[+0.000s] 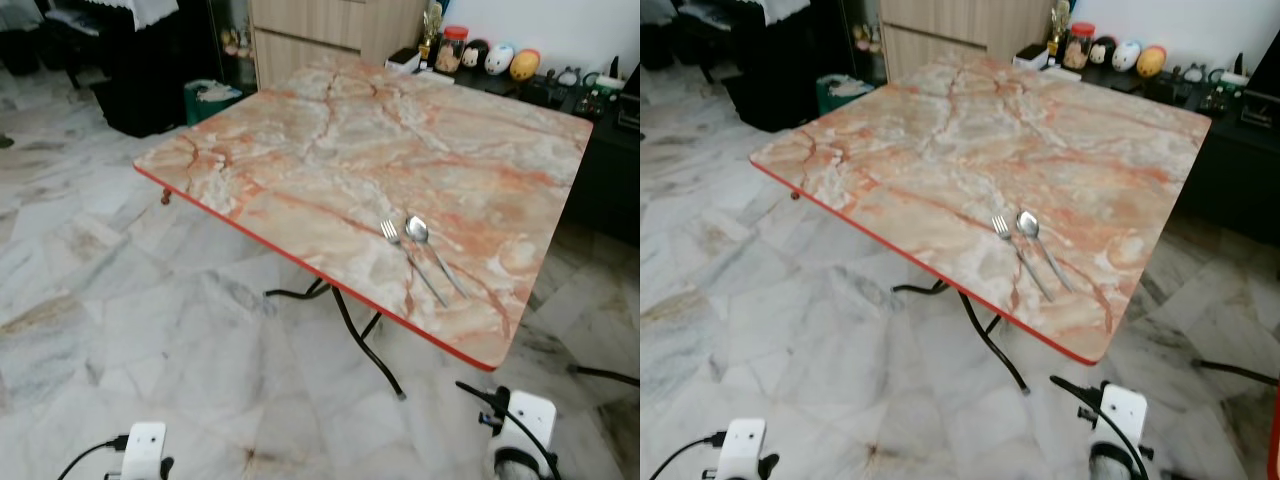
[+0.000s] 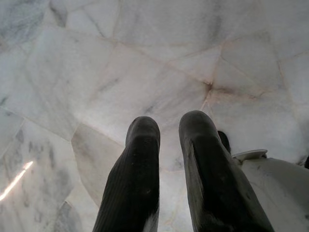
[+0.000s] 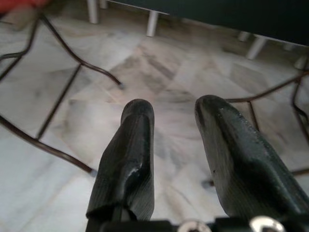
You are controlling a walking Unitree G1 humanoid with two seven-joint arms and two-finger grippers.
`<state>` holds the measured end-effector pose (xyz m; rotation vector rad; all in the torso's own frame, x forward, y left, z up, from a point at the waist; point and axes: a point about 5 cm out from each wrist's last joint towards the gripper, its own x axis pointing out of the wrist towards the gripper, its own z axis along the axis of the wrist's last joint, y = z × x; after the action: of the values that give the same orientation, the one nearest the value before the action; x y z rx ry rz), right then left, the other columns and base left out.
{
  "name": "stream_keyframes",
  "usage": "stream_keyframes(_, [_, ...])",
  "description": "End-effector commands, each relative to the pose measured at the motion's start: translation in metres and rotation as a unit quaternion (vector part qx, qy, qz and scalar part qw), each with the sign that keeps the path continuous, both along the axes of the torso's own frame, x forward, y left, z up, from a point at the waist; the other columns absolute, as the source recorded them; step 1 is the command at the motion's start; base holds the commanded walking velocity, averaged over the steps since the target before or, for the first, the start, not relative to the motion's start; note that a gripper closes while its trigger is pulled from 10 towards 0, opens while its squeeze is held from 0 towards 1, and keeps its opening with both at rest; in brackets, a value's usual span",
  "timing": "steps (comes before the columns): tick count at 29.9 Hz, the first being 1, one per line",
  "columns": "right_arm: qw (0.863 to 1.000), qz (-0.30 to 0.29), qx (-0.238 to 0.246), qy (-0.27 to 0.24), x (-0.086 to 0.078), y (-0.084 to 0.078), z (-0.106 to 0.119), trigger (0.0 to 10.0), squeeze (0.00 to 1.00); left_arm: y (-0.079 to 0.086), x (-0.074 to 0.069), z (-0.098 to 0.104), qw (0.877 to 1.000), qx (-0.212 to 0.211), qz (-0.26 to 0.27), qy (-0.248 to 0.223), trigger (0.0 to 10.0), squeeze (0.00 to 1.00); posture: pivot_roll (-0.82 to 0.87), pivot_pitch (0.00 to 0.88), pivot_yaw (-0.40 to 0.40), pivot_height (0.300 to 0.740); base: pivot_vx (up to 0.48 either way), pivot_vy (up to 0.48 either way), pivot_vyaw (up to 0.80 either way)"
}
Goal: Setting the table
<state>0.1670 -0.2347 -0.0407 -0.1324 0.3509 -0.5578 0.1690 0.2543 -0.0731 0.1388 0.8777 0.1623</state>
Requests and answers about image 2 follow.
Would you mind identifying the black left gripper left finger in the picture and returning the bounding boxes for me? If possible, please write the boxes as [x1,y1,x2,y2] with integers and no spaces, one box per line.
[93,116,161,232]

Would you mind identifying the white robot leg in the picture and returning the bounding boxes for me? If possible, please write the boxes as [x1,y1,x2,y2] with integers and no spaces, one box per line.
[231,149,309,232]

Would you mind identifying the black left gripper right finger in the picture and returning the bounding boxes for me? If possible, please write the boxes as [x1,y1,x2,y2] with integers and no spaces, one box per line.
[178,110,275,232]

